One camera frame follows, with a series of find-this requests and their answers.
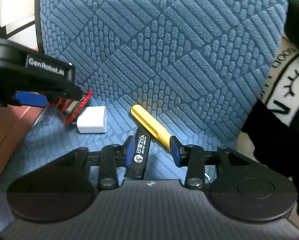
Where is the black white cream blanket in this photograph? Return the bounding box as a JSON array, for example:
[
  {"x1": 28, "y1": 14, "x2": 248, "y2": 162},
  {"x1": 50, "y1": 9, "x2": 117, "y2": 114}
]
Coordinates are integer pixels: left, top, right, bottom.
[{"x1": 235, "y1": 0, "x2": 299, "y2": 181}]

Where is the black lighter with print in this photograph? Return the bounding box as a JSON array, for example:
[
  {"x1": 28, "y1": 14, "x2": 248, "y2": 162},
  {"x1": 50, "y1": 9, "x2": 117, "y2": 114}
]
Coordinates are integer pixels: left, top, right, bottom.
[{"x1": 125, "y1": 127, "x2": 152, "y2": 179}]

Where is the blue textured sofa cushion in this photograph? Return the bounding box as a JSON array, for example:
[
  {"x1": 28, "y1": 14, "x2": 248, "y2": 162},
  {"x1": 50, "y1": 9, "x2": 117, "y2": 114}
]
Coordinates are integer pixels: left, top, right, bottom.
[{"x1": 0, "y1": 0, "x2": 287, "y2": 231}]

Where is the pink storage box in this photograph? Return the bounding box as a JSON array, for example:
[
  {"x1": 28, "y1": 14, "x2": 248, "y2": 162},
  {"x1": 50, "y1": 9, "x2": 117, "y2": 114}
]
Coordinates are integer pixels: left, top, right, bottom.
[{"x1": 0, "y1": 106, "x2": 43, "y2": 176}]

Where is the white black folding chair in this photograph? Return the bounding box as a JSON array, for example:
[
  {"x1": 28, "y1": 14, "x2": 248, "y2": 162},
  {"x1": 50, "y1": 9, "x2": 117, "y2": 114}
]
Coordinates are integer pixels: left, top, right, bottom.
[{"x1": 0, "y1": 0, "x2": 43, "y2": 51}]

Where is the small white charger cube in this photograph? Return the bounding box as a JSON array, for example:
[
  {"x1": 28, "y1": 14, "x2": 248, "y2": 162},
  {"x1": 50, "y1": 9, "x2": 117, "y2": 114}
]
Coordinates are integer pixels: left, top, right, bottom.
[{"x1": 71, "y1": 106, "x2": 108, "y2": 134}]

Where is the yellow handled screwdriver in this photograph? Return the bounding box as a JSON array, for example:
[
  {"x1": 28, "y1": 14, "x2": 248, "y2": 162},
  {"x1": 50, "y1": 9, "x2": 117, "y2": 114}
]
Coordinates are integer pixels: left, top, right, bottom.
[{"x1": 130, "y1": 104, "x2": 212, "y2": 181}]

